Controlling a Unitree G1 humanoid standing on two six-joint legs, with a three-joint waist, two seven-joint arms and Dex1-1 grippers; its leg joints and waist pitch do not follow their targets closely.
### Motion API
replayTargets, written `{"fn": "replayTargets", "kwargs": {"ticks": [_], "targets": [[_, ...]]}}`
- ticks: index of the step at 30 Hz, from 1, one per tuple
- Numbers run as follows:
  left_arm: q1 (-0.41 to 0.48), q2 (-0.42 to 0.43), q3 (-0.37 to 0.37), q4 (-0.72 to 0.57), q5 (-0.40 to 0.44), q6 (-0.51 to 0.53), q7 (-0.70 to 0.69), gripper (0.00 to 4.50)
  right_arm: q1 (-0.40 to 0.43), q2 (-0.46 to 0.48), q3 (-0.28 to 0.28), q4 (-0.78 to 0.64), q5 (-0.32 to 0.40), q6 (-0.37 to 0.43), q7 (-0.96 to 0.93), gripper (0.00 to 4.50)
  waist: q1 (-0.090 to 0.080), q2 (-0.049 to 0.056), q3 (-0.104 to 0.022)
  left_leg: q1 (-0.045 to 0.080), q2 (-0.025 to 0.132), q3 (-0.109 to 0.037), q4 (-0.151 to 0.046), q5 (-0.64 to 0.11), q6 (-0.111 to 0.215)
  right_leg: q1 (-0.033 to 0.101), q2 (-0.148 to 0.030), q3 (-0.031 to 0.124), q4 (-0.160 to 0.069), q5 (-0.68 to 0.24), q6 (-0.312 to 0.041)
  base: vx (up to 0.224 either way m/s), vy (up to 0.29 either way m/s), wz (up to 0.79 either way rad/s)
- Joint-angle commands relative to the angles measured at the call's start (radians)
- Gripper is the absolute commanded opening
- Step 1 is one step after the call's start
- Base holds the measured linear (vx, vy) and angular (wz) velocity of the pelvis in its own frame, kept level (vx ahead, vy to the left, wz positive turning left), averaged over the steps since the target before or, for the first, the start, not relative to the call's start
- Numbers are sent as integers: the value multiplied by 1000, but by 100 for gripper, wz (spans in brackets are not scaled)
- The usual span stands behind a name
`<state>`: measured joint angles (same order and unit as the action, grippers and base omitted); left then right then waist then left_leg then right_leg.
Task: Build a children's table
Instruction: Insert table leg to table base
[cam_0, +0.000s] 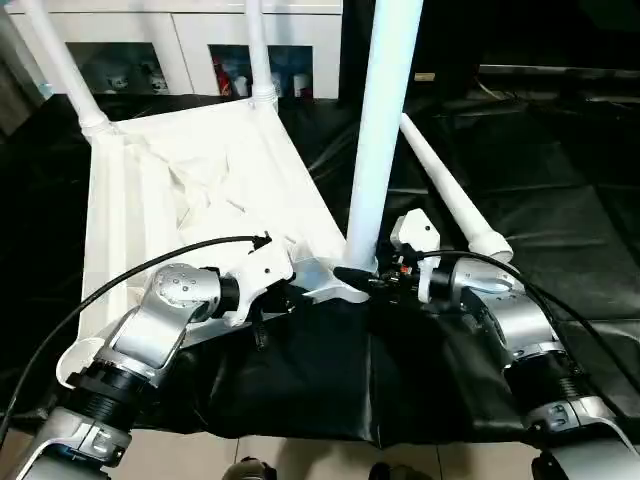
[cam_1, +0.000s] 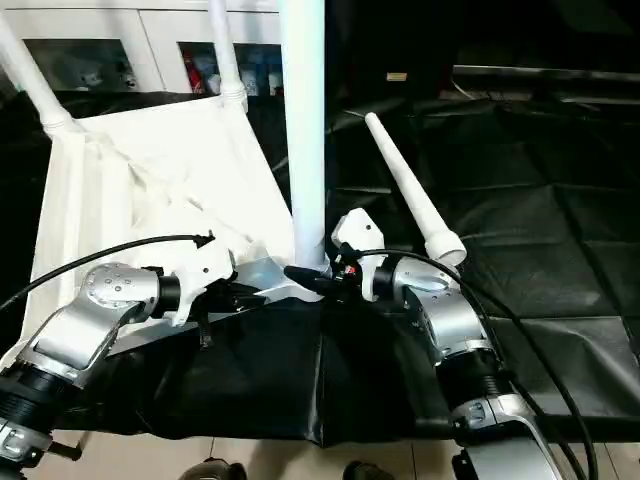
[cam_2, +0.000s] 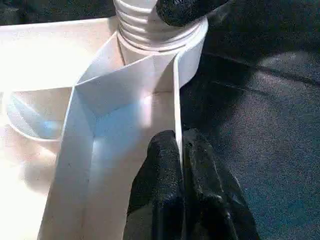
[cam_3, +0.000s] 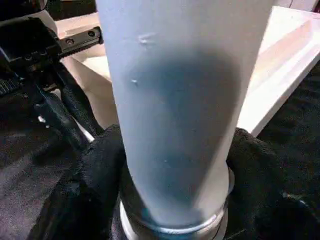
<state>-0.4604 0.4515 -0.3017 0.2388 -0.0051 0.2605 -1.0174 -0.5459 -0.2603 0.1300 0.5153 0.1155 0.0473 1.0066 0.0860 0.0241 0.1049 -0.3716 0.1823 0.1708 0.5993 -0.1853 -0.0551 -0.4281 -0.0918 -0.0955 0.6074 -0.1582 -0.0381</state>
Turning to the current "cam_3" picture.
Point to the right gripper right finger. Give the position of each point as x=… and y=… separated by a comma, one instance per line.
x=275, y=200

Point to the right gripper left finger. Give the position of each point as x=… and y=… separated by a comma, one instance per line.
x=87, y=195

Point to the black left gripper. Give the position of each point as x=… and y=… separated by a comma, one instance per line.
x=25, y=45

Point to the white plastic table leg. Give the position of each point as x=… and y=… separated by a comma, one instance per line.
x=175, y=100

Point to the white plastic table top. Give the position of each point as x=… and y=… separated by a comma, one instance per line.
x=280, y=75

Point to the black work surface mat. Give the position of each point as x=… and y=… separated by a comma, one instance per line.
x=25, y=162

